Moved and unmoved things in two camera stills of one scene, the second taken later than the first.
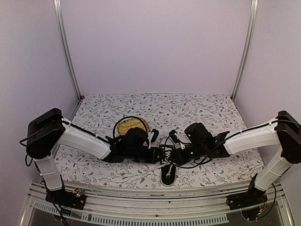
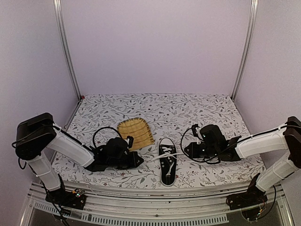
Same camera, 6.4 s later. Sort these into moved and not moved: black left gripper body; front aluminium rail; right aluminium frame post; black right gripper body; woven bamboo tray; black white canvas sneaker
Moved: black right gripper body; black left gripper body
Not moved: black white canvas sneaker; front aluminium rail; woven bamboo tray; right aluminium frame post
